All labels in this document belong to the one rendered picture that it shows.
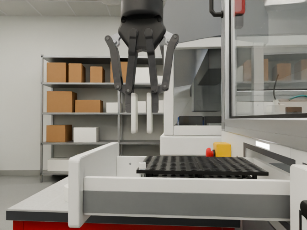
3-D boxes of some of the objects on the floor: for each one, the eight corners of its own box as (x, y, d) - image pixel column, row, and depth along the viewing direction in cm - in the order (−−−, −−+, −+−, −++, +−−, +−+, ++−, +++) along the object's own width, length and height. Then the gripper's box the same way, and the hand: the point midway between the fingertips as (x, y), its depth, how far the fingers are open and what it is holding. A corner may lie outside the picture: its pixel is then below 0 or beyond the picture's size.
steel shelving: (39, 182, 412) (40, 54, 415) (51, 175, 461) (51, 60, 464) (271, 181, 421) (270, 55, 424) (258, 175, 470) (257, 62, 473)
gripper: (94, -10, 44) (93, 134, 44) (185, -14, 43) (186, 134, 42) (105, 9, 52) (105, 132, 51) (183, 6, 50) (184, 132, 50)
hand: (142, 113), depth 47 cm, fingers closed
